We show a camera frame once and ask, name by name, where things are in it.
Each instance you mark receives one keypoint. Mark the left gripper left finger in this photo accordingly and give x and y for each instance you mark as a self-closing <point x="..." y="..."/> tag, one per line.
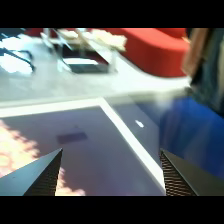
<point x="33" y="178"/>

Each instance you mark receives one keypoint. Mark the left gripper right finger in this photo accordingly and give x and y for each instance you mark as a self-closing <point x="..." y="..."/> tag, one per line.
<point x="193" y="176"/>

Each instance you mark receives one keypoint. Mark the olive green garment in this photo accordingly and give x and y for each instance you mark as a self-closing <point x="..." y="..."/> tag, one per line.
<point x="210" y="66"/>

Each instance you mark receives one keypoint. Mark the red sofa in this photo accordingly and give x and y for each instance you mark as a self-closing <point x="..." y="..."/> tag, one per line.
<point x="153" y="50"/>

